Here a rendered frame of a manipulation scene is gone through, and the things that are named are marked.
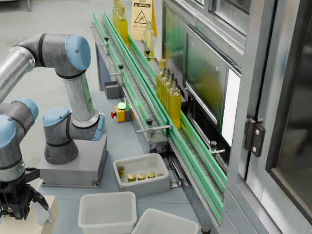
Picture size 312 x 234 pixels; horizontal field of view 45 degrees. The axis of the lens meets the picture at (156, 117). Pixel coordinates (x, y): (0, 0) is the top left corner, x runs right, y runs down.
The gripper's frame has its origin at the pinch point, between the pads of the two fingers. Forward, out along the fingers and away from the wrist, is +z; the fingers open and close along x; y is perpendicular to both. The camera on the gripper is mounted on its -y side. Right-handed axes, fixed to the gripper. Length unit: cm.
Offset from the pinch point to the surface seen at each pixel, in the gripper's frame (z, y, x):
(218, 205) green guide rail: 15, -23, 58
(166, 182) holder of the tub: 30, -49, 39
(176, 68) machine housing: 13, -126, 43
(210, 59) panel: -16, -77, 57
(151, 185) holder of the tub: 30, -47, 32
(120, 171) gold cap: 29, -55, 18
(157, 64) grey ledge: 24, -154, 31
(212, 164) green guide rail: 16, -45, 58
